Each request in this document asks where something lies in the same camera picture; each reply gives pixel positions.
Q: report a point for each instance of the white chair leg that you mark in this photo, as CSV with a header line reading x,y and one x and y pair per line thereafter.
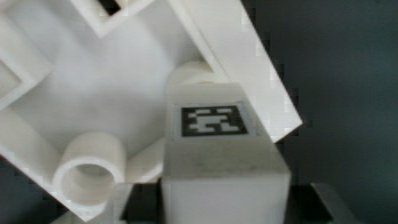
x,y
226,175

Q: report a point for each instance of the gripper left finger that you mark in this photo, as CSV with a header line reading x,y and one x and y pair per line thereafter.
x,y
133,207

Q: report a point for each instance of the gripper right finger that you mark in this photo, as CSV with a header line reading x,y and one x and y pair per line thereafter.
x,y
316,206

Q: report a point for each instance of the white chair seat part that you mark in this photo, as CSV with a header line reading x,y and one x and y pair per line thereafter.
x,y
89,53

